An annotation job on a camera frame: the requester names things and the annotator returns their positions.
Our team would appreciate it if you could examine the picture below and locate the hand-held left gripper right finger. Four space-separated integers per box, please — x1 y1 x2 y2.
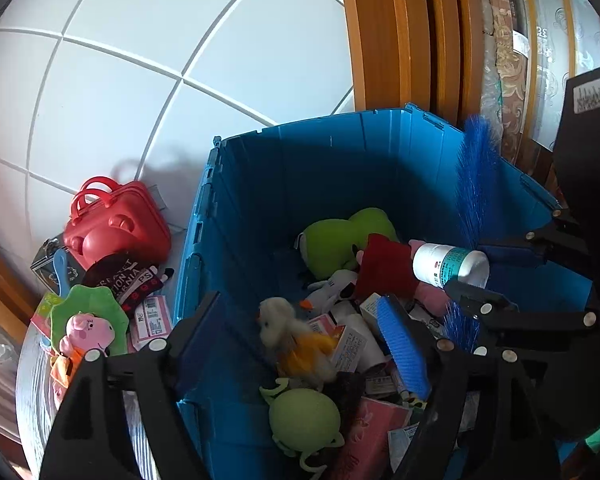
376 294 562 480

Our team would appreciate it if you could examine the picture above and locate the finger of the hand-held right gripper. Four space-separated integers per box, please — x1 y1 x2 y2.
444 279 599 352
475 209 589 267

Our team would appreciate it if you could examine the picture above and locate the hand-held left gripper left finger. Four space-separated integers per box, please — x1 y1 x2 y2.
39 290 222 480

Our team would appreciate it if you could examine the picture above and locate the white plastic bottle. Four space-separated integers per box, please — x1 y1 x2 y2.
410 240 491 289

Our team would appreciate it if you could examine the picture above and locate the blue plastic crate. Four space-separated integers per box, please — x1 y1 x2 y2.
172 102 597 480

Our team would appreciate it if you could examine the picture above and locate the pink barcode box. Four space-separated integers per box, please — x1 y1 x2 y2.
129 294 174 352

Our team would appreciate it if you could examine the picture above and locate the white medicine box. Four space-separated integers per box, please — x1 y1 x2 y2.
330 325 369 373

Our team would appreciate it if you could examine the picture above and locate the orange white small box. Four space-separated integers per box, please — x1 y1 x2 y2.
307 311 347 343

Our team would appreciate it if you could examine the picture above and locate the pink tissue pack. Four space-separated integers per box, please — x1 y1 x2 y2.
329 396 414 480

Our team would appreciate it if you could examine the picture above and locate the pig plush red dress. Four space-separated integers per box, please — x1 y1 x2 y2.
356 232 452 317

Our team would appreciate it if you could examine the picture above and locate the white yellow duck plush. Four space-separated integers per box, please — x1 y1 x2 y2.
256 296 340 392

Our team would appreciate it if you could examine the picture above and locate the blue feathery brush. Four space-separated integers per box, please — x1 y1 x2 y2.
454 114 502 253

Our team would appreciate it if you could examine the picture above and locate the white spotted dog plush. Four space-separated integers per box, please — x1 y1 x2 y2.
306 269 362 317

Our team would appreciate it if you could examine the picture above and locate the maroon printed cap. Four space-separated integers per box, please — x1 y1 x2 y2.
82 254 151 302

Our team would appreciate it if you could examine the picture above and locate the pink pig plush orange dress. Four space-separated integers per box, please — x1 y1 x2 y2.
50 311 117 403

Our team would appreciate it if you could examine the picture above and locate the green round tentacle toy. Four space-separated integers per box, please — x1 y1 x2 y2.
258 376 347 472

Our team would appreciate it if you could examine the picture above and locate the green frog plush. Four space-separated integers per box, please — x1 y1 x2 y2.
294 207 400 282

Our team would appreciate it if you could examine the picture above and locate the red bear-face case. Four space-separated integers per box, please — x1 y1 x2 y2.
62 176 173 272

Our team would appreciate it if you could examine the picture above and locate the green leaf plush hat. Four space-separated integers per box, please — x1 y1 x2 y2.
49 284 131 359

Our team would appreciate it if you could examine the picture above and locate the rolled patterned fabric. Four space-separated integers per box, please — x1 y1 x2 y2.
476 0 532 167

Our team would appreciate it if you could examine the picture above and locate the blue three-blade boomerang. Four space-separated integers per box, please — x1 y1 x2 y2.
52 249 72 302

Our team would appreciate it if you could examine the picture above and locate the frosted glass door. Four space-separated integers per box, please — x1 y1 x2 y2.
524 0 600 153

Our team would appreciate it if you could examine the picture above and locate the dark gift box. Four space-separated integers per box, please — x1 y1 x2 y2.
30 236 83 292

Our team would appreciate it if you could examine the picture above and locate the wooden door frame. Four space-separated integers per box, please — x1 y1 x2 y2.
336 0 483 128

